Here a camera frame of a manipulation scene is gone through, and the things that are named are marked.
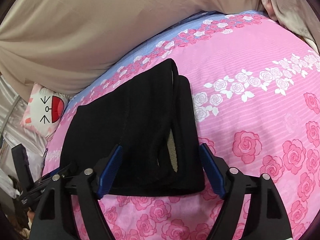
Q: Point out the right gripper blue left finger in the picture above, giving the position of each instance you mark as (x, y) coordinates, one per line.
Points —
(54, 217)

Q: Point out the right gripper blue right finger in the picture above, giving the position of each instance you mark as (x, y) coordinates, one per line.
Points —
(267, 217)

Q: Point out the black pants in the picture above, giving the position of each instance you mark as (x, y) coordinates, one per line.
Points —
(151, 117)

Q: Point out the white cartoon-face pillow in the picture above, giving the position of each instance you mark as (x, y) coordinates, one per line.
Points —
(44, 111)

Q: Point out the silver satin curtain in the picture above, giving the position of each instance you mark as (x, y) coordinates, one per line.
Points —
(13, 134)

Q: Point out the pink rose-print bedsheet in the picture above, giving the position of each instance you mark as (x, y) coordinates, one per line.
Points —
(255, 88)

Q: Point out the beige duvet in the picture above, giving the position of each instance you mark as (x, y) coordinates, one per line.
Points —
(65, 45)

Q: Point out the floral beige pillow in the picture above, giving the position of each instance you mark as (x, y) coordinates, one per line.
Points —
(297, 16)

